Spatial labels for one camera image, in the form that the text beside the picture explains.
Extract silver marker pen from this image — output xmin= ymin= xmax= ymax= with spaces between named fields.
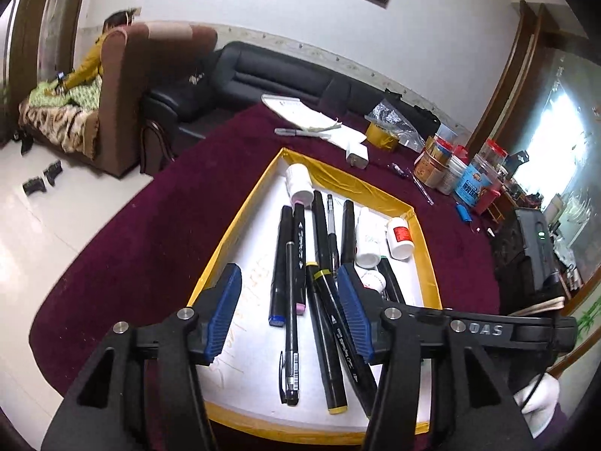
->
xmin=274 ymin=127 xmax=332 ymax=140

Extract large white pill bottle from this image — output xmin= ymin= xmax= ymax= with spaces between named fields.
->
xmin=285 ymin=163 xmax=315 ymax=205

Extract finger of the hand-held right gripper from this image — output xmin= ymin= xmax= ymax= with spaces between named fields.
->
xmin=401 ymin=305 xmax=463 ymax=339

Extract wooden framed glass partition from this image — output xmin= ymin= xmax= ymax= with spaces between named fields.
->
xmin=465 ymin=0 xmax=601 ymax=292

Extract black marker yellow ends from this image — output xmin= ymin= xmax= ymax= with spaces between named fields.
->
xmin=305 ymin=262 xmax=349 ymax=415

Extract clear jar peach label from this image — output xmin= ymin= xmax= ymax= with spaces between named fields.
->
xmin=413 ymin=148 xmax=452 ymax=186

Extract person's right forearm purple sleeve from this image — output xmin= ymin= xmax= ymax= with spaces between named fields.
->
xmin=530 ymin=409 xmax=571 ymax=449

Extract black marker yellow band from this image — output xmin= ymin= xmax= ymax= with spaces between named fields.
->
xmin=314 ymin=270 xmax=380 ymax=418

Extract white bottle red label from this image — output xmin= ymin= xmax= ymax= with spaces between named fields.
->
xmin=386 ymin=217 xmax=416 ymax=260

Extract blue cartoon label jar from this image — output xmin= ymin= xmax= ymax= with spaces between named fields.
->
xmin=455 ymin=155 xmax=494 ymax=214

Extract brown armchair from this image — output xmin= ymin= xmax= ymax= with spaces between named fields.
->
xmin=19 ymin=21 xmax=219 ymax=179

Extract black marker pink ends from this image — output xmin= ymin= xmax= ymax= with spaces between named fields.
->
xmin=292 ymin=203 xmax=308 ymax=315

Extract white charger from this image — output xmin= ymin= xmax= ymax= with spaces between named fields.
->
xmin=346 ymin=143 xmax=370 ymax=170

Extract dark carved wooden cabinet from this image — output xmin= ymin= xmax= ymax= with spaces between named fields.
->
xmin=489 ymin=223 xmax=536 ymax=308

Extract white plastic jar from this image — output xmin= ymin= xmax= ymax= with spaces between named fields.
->
xmin=444 ymin=145 xmax=473 ymax=195

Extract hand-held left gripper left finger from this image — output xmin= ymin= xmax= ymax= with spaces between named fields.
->
xmin=41 ymin=263 xmax=243 ymax=451

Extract black gel pen with clip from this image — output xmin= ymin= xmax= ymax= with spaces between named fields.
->
xmin=280 ymin=241 xmax=301 ymax=407

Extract person's right hand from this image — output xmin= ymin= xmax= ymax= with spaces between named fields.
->
xmin=513 ymin=377 xmax=562 ymax=439

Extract thin black pen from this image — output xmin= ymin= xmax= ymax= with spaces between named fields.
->
xmin=326 ymin=194 xmax=340 ymax=278

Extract clear jar red lid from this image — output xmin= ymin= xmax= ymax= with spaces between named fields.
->
xmin=479 ymin=138 xmax=510 ymax=172

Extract black cable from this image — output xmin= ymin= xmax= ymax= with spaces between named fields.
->
xmin=519 ymin=324 xmax=559 ymax=407

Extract plain white bottle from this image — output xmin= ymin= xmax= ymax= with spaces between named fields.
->
xmin=355 ymin=207 xmax=382 ymax=268

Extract green patterned blanket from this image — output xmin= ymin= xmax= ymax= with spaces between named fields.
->
xmin=19 ymin=77 xmax=103 ymax=156

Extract white paper sheet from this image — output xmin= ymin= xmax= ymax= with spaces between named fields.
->
xmin=324 ymin=124 xmax=368 ymax=151

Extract clear plastic bag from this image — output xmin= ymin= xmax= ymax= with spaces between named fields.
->
xmin=365 ymin=98 xmax=426 ymax=153

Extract black leather sofa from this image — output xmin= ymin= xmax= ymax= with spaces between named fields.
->
xmin=141 ymin=40 xmax=442 ymax=139

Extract wooden framed glass door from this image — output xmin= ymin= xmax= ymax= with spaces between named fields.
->
xmin=0 ymin=0 xmax=97 ymax=146

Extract green bamboo wall decal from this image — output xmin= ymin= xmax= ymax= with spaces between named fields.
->
xmin=575 ymin=286 xmax=601 ymax=353

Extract small white pen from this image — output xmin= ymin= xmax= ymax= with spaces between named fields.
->
xmin=412 ymin=171 xmax=435 ymax=206

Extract yellow tray white inside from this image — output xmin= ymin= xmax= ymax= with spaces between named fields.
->
xmin=187 ymin=147 xmax=443 ymax=435

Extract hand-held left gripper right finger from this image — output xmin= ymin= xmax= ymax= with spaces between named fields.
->
xmin=335 ymin=263 xmax=533 ymax=451

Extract maroon table cloth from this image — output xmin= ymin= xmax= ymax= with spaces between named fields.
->
xmin=29 ymin=103 xmax=502 ymax=451

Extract brown handbag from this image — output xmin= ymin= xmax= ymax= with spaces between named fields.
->
xmin=140 ymin=120 xmax=175 ymax=177

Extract black marker blue ends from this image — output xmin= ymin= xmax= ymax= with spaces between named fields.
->
xmin=269 ymin=205 xmax=294 ymax=328

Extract gold tape roll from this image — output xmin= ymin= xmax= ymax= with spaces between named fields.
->
xmin=366 ymin=122 xmax=400 ymax=151

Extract blue battery pack with wires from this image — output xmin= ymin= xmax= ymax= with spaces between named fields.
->
xmin=455 ymin=202 xmax=482 ymax=233

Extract white notepad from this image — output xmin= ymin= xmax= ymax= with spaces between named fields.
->
xmin=261 ymin=94 xmax=343 ymax=133

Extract gold jar blue red lid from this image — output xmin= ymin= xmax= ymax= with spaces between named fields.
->
xmin=425 ymin=124 xmax=458 ymax=160

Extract plain black marker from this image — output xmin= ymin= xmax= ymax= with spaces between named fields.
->
xmin=311 ymin=190 xmax=331 ymax=271

